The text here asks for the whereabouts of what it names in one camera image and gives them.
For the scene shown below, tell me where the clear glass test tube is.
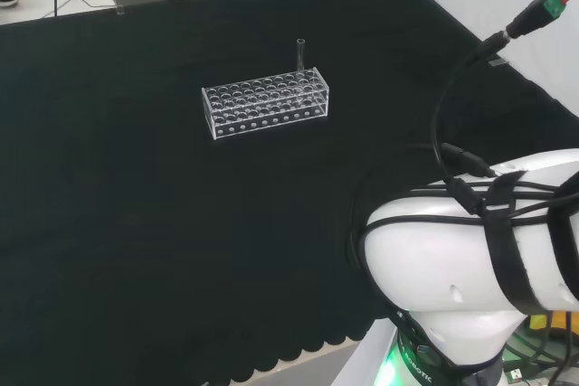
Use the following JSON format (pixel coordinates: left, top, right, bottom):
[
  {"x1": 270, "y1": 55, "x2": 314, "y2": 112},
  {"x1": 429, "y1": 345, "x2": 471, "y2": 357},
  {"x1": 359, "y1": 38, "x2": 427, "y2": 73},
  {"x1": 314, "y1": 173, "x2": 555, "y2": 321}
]
[{"x1": 296, "y1": 38, "x2": 308, "y2": 88}]

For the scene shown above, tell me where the clear plastic test tube rack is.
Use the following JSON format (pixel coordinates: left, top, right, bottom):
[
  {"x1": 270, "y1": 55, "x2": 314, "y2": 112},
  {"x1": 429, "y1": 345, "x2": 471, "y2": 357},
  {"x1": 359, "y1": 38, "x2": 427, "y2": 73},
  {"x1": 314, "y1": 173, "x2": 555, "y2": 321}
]
[{"x1": 201, "y1": 67, "x2": 330, "y2": 141}]

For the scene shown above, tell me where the black bench cloth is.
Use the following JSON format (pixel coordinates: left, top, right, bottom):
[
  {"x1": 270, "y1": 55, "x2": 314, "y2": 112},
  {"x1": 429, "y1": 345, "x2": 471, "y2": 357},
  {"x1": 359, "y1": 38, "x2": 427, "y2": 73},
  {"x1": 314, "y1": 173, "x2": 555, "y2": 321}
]
[{"x1": 0, "y1": 0, "x2": 579, "y2": 386}]

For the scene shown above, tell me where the black cable with green connector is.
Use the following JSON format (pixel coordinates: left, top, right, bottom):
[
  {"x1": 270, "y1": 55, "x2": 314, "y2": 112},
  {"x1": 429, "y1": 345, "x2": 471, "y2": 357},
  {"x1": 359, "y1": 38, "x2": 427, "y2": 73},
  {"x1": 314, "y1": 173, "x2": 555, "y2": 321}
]
[{"x1": 431, "y1": 0, "x2": 579, "y2": 179}]

